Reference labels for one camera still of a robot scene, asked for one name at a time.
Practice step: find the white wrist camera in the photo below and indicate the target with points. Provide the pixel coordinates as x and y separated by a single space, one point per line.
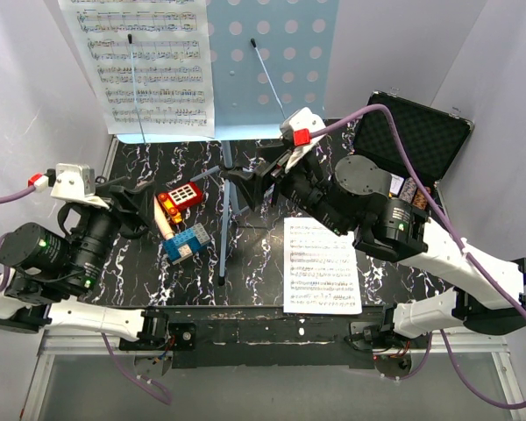
301 125
71 183

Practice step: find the brown chip row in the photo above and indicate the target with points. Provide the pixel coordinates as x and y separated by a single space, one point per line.
420 199

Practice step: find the white card deck box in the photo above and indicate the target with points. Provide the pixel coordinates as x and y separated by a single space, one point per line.
396 185

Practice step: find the left aluminium rail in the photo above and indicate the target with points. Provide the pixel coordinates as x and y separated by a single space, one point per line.
74 342

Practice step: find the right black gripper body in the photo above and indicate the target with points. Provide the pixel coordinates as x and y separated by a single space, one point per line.
306 188

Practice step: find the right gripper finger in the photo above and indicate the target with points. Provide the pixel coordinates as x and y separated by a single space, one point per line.
272 154
251 184

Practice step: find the blue music stand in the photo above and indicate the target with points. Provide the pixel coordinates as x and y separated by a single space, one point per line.
269 59

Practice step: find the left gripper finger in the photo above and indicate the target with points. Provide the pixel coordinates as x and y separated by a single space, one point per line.
139 220
113 193

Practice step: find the pink toy microphone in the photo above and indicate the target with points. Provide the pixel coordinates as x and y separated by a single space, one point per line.
161 221

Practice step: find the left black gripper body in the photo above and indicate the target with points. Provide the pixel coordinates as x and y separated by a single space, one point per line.
95 239

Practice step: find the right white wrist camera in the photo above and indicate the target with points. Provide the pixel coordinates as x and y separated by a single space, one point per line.
301 125

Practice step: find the blue grey brick toy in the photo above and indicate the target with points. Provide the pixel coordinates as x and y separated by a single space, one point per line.
186 244

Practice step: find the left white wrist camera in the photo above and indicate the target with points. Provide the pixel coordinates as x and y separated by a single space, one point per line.
71 183

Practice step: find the black poker chip case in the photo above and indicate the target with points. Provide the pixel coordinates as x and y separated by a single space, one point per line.
431 138

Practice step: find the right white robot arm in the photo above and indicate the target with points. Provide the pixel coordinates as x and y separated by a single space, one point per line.
486 295

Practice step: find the sheet music page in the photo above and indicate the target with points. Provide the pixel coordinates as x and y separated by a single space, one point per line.
148 62
320 270

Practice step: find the blue white chip row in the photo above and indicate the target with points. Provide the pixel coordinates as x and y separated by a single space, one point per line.
408 190

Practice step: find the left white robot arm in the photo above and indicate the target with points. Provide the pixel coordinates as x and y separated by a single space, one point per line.
45 273

